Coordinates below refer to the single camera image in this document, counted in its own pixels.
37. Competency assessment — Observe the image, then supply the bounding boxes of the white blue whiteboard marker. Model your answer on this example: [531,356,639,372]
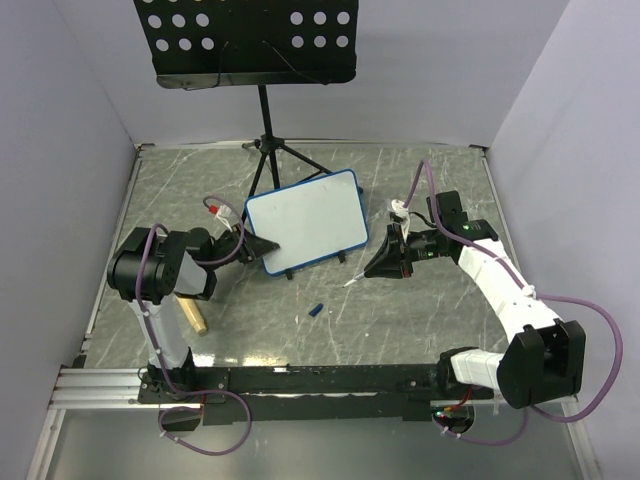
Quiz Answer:
[342,273,365,288]

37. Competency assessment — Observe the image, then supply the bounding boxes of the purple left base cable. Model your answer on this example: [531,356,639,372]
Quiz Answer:
[158,389,254,457]

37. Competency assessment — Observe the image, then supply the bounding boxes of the blue framed whiteboard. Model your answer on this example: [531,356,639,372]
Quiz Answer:
[245,169,369,276]

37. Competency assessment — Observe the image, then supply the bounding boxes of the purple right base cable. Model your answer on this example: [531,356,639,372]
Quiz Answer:
[434,389,531,447]

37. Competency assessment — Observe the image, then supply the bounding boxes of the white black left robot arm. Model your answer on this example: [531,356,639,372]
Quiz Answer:
[107,224,280,402]

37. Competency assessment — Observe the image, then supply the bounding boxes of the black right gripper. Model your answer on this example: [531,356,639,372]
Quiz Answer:
[364,223,448,280]

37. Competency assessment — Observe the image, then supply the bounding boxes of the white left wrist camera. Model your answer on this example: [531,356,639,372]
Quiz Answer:
[205,201,233,231]

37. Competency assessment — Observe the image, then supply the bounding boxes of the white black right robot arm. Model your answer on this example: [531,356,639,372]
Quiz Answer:
[363,191,586,408]

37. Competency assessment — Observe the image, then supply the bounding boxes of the wooden mallet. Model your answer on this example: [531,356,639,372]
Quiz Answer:
[177,297,208,335]

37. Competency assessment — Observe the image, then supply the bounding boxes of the black music stand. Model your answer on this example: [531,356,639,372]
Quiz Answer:
[134,0,359,189]

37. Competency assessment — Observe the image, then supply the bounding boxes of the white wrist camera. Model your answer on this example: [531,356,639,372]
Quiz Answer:
[205,201,233,231]
[387,199,410,239]

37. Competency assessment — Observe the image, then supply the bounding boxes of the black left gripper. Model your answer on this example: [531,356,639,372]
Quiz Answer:
[206,222,280,271]

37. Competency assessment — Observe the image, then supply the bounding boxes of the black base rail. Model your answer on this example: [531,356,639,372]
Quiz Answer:
[137,362,494,426]

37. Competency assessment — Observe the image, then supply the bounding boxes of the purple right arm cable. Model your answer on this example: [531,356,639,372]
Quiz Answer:
[402,159,625,425]

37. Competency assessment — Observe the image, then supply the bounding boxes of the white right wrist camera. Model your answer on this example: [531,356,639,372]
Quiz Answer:
[387,199,410,239]

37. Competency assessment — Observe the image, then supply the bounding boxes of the blue marker cap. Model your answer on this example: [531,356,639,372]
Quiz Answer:
[309,303,324,317]

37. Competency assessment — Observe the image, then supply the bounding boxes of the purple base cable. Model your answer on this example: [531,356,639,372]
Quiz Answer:
[434,389,531,447]
[158,389,254,457]

